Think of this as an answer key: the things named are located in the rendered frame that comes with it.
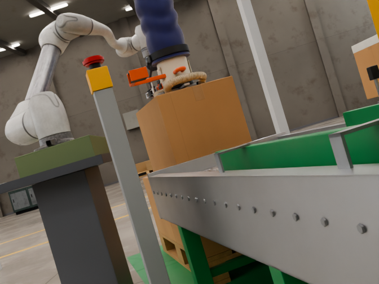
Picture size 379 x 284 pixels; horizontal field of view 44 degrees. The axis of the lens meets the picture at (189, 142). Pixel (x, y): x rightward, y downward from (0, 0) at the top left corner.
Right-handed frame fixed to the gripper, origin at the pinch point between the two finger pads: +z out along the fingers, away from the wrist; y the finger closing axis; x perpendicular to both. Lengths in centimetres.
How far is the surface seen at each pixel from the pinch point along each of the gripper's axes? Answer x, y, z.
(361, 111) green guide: -166, 21, 44
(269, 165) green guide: -194, -25, 48
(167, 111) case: -77, -17, 22
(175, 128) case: -77, -16, 30
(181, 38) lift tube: -50, 8, -16
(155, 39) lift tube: -50, -6, -19
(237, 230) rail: -190, -35, 61
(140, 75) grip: -76, -24, 2
